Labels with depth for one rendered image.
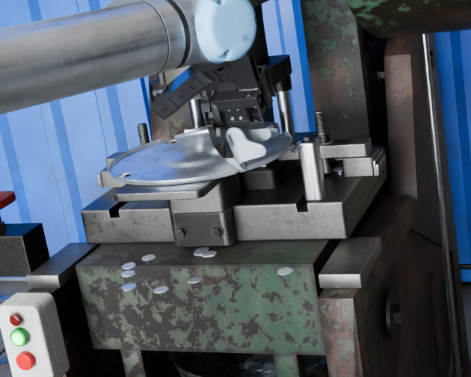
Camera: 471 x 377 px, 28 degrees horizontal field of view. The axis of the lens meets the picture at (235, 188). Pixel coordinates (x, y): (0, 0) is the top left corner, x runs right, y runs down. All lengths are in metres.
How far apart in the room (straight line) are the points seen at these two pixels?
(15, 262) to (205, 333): 0.33
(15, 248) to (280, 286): 0.43
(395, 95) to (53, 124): 1.56
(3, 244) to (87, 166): 1.56
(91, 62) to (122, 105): 2.06
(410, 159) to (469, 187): 0.97
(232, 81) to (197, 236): 0.32
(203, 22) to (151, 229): 0.63
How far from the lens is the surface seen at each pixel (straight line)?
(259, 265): 1.36
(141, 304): 1.47
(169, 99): 1.26
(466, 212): 2.69
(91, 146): 3.04
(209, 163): 1.40
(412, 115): 1.72
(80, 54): 0.88
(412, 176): 1.72
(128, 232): 1.54
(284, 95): 1.58
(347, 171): 1.50
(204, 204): 1.43
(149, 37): 0.93
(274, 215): 1.43
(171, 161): 1.43
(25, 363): 1.47
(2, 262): 1.54
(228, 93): 1.23
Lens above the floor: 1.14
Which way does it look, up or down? 17 degrees down
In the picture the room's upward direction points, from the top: 9 degrees counter-clockwise
